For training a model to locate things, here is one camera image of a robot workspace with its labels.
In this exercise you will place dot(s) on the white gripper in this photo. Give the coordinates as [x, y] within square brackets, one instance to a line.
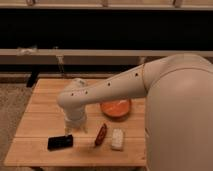
[71, 125]

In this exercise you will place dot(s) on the black eraser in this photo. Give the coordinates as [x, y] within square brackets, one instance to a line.
[60, 142]

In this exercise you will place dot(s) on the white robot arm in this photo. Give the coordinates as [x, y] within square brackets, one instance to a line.
[178, 111]

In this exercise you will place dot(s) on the wooden table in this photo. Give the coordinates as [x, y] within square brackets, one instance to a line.
[43, 119]

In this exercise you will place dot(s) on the red chip bag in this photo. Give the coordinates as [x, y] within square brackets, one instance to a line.
[101, 135]

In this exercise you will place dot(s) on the white snack packet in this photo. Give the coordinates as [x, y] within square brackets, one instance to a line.
[117, 140]

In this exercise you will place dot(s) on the orange bowl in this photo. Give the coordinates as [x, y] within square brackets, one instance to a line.
[116, 109]

